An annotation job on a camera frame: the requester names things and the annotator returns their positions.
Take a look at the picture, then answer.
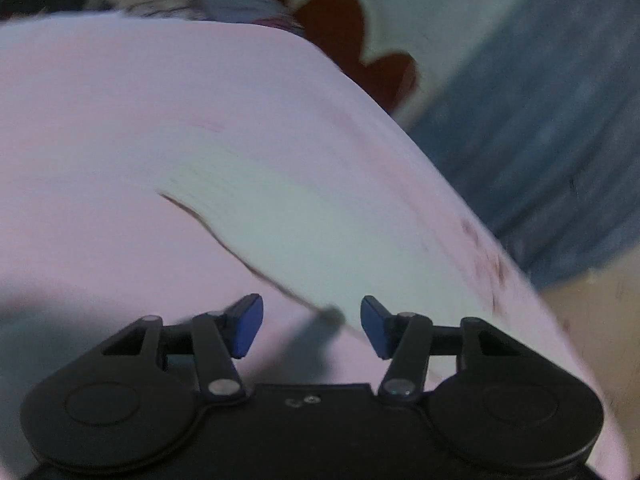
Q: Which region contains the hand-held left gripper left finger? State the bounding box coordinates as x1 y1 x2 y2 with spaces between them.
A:
102 294 264 402

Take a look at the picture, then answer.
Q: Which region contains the red and white headboard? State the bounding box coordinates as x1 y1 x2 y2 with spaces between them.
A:
264 0 426 121

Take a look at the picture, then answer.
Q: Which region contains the pink floral bed sheet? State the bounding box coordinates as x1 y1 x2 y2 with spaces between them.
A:
0 12 632 480

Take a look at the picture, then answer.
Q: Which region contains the blue curtain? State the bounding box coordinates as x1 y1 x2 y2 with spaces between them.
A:
407 0 640 292

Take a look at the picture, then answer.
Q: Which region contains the white knitted garment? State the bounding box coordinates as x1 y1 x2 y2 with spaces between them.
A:
156 152 441 333

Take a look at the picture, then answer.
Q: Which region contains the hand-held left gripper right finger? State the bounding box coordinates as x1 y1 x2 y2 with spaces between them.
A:
360 295 527 404

